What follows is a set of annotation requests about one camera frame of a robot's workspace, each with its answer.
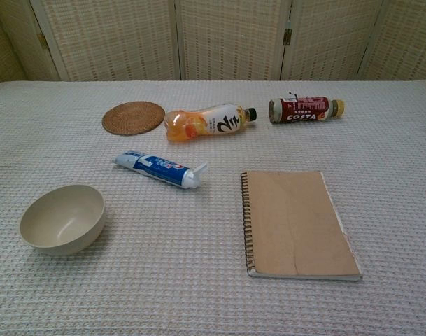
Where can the blue white toothpaste tube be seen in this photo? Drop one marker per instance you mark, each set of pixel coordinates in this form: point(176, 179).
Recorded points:
point(156, 168)

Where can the orange juice bottle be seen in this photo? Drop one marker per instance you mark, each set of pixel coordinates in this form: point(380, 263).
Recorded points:
point(198, 124)

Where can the round woven rattan coaster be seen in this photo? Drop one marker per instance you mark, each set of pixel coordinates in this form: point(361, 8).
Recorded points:
point(133, 118)

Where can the kraft spiral notebook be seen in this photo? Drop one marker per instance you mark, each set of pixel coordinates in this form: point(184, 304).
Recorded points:
point(296, 224)

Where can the red Costa coffee bottle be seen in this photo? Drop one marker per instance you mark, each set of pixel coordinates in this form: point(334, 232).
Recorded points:
point(301, 110)

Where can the white woven tablecloth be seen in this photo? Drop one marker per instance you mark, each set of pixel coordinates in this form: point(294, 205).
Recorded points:
point(163, 280)

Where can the woven folding screen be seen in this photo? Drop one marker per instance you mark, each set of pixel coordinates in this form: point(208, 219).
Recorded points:
point(230, 38)

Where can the brass screen hinge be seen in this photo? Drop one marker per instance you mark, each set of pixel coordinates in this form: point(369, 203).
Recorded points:
point(287, 36)
point(42, 39)

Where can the beige bowl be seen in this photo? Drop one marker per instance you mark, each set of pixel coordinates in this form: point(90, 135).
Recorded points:
point(64, 218)

